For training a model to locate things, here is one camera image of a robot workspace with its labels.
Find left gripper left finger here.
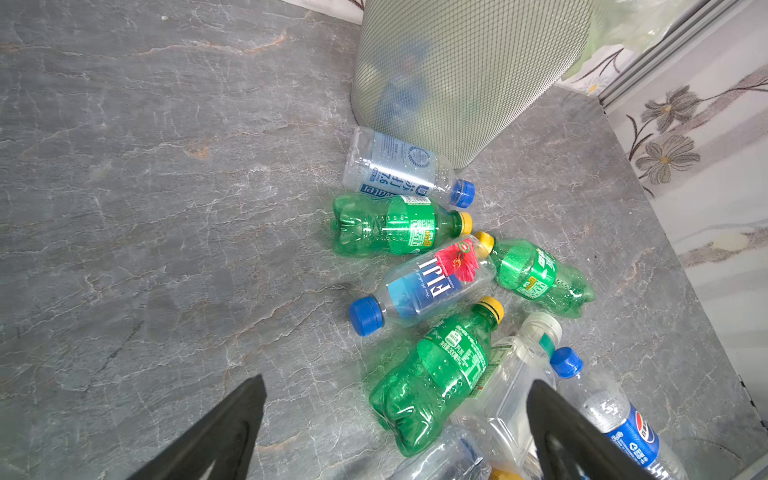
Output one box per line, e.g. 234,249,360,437
131,375,267,479

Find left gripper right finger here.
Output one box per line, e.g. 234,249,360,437
527,380,653,479

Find Pepsi bottle blue cap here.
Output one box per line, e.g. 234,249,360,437
550,347,688,479

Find green bottle yellow cap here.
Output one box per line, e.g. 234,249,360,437
369,296,505,457
474,231,596,319
331,193,473,257

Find green-lined mesh trash bin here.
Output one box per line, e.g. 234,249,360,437
351,1,692,169

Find orange red label bottle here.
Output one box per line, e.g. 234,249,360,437
489,468,523,480

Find clear square bottle white cap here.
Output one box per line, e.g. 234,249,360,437
450,312,562,479

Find Fiji water bottle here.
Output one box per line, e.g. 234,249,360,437
349,234,497,337

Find clear bottle light-blue label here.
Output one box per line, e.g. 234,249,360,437
342,126,476,209

